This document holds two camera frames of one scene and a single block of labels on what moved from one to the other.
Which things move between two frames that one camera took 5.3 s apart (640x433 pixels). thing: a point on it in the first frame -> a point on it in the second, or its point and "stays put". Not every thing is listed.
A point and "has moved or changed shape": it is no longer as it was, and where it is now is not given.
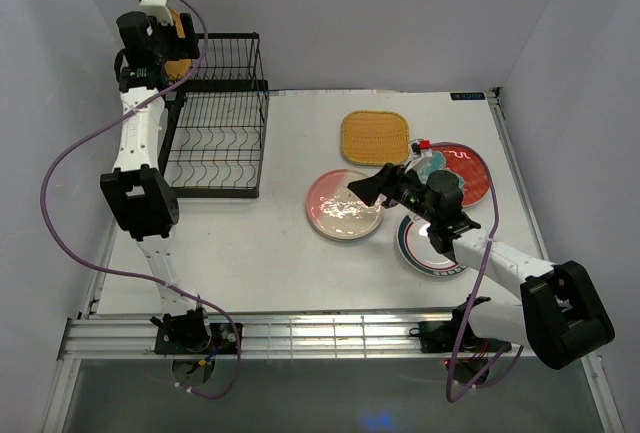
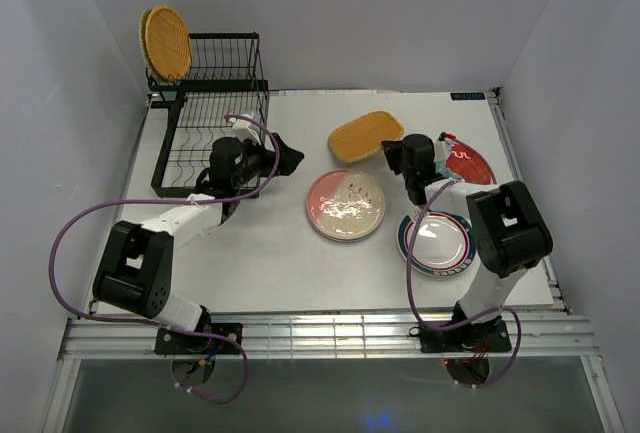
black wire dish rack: (215, 144) stays put
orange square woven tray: (374, 138) has moved or changed shape
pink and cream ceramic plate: (335, 211) stays put
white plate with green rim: (416, 251) stays put
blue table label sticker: (467, 95) stays put
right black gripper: (371, 188) -> (392, 150)
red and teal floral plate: (465, 164) stays put
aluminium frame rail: (327, 337) stays put
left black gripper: (183, 48) -> (289, 158)
